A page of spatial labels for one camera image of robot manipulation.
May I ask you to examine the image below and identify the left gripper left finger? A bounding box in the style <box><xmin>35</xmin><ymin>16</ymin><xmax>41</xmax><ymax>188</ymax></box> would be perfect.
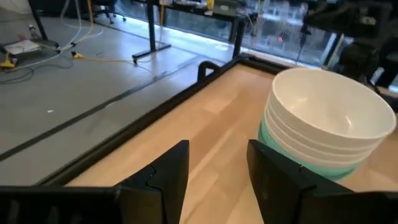
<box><xmin>116</xmin><ymin>139</ymin><xmax>190</xmax><ymax>224</ymax></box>

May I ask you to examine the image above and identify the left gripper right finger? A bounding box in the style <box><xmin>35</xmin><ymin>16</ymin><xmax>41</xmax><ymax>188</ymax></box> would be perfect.
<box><xmin>247</xmin><ymin>139</ymin><xmax>352</xmax><ymax>224</ymax></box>

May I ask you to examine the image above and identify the white plastic bowl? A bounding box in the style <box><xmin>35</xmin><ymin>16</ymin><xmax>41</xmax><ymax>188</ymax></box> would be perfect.
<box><xmin>267</xmin><ymin>93</ymin><xmax>388</xmax><ymax>151</ymax></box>
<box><xmin>263</xmin><ymin>116</ymin><xmax>371</xmax><ymax>166</ymax></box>
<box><xmin>271</xmin><ymin>67</ymin><xmax>397</xmax><ymax>147</ymax></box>
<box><xmin>266</xmin><ymin>105</ymin><xmax>379</xmax><ymax>159</ymax></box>

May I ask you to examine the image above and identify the teal plastic bowl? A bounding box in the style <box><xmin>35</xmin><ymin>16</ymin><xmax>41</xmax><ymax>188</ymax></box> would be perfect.
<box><xmin>257</xmin><ymin>119</ymin><xmax>363</xmax><ymax>175</ymax></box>
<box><xmin>257</xmin><ymin>130</ymin><xmax>359</xmax><ymax>182</ymax></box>

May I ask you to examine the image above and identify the black desk leg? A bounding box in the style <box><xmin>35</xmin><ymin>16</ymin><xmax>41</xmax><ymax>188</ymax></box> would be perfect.
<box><xmin>131</xmin><ymin>0</ymin><xmax>172</xmax><ymax>65</ymax></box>
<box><xmin>229</xmin><ymin>14</ymin><xmax>247</xmax><ymax>60</ymax></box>

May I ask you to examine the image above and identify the cluttered desk top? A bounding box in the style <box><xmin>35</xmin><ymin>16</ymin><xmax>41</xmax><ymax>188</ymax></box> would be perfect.
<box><xmin>160</xmin><ymin>0</ymin><xmax>261</xmax><ymax>20</ymax></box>

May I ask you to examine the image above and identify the black office chair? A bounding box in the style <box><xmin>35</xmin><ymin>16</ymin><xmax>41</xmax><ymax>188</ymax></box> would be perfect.
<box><xmin>92</xmin><ymin>0</ymin><xmax>127</xmax><ymax>24</ymax></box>

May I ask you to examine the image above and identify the white flat box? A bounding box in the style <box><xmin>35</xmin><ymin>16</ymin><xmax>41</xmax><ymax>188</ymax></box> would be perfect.
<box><xmin>4</xmin><ymin>39</ymin><xmax>42</xmax><ymax>56</ymax></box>

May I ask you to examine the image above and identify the yellow hand tool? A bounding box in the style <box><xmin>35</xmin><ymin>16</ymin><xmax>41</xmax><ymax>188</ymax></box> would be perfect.
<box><xmin>0</xmin><ymin>52</ymin><xmax>17</xmax><ymax>70</ymax></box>

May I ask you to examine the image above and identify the black stand leg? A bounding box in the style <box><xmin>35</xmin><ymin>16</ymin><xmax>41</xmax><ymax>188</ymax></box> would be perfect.
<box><xmin>27</xmin><ymin>0</ymin><xmax>60</xmax><ymax>48</ymax></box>

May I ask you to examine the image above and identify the black aluminium table frame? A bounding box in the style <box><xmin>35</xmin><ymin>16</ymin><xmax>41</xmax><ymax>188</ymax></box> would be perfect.
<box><xmin>37</xmin><ymin>52</ymin><xmax>292</xmax><ymax>187</ymax></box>

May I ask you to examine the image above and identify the black frame handle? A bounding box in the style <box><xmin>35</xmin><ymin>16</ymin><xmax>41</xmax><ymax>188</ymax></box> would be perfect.
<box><xmin>197</xmin><ymin>60</ymin><xmax>220</xmax><ymax>83</ymax></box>

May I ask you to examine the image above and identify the yellow floor cable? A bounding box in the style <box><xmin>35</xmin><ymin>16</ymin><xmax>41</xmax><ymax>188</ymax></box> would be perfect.
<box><xmin>70</xmin><ymin>51</ymin><xmax>137</xmax><ymax>65</ymax></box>

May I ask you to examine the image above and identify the black floor cable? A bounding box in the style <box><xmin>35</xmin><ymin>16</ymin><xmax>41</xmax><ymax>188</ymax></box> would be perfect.
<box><xmin>0</xmin><ymin>61</ymin><xmax>75</xmax><ymax>85</ymax></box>

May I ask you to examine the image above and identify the white floor cable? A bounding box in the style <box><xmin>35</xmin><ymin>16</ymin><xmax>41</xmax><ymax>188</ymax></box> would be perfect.
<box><xmin>18</xmin><ymin>0</ymin><xmax>105</xmax><ymax>68</ymax></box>

